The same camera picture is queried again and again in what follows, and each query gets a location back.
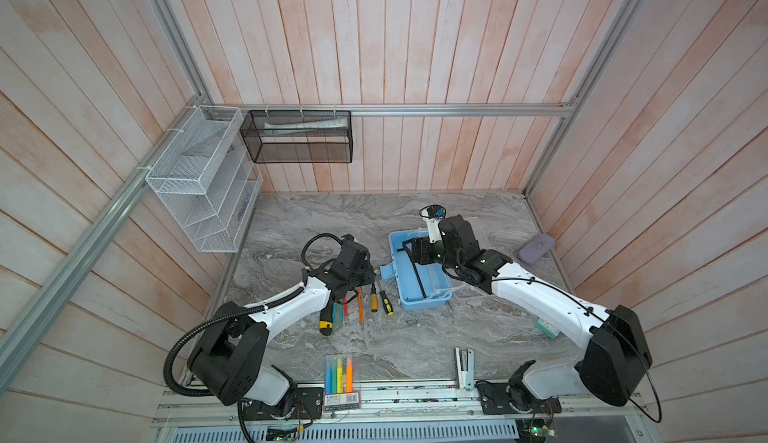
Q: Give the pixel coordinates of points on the black hex key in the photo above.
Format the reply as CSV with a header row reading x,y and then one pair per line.
x,y
407,247

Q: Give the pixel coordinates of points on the black mesh basket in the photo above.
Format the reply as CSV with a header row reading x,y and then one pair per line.
x,y
298,136

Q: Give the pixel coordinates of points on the small yellow screwdriver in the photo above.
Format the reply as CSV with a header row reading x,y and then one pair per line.
x,y
374,304

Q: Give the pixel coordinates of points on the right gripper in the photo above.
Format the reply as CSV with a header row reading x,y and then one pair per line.
x,y
420,246

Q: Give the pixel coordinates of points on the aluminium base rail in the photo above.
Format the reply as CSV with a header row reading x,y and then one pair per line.
x,y
388,401

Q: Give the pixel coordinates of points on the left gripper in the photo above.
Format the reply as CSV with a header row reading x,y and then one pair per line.
x,y
368,272

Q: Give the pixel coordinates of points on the large black yellow screwdriver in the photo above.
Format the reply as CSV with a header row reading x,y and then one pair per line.
x,y
326,318

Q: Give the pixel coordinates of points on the blue plastic tool box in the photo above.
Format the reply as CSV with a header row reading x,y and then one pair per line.
x,y
438,286

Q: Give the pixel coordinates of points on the white stapler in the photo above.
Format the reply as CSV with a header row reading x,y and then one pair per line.
x,y
465,367

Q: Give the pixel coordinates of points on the highlighter pen pack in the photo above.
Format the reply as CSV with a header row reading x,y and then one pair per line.
x,y
341,391

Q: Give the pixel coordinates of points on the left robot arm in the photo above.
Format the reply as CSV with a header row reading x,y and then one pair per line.
x,y
223,356

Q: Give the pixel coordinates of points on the white wire mesh shelf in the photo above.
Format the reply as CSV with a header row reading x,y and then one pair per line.
x,y
206,179

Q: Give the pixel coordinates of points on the black yellow stubby screwdriver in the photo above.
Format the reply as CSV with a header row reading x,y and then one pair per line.
x,y
385,303

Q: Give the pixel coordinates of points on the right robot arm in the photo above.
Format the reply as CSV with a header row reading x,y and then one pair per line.
x,y
614,356

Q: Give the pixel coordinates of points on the teal handled tool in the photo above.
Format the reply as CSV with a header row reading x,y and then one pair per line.
x,y
338,316

